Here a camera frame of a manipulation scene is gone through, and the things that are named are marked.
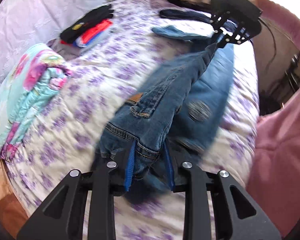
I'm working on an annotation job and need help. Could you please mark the blue denim jeans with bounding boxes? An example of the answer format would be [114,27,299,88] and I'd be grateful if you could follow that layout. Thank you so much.
[95,25,234,203]

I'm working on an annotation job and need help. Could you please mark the dark navy pants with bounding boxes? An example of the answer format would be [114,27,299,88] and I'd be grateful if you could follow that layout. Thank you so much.
[159,9,237,30]

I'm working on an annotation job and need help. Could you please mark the orange brown blanket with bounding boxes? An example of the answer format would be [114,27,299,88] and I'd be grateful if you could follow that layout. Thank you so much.
[0,160,28,239]

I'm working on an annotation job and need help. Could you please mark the purple floral bedsheet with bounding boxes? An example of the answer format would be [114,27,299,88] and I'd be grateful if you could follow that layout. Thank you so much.
[0,0,261,240]

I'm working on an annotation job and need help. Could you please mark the red blue folded garment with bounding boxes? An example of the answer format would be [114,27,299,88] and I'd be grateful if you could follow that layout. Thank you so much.
[61,19,113,48]

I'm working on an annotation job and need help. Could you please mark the floral folded quilt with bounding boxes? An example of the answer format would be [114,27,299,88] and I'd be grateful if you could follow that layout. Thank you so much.
[0,43,71,160]

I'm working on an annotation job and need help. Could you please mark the black folded garment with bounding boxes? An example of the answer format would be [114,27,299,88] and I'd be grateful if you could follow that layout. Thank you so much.
[60,4,114,43]

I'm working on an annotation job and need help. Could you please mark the grey folded garment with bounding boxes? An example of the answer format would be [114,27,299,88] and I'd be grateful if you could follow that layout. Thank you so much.
[47,28,113,60]

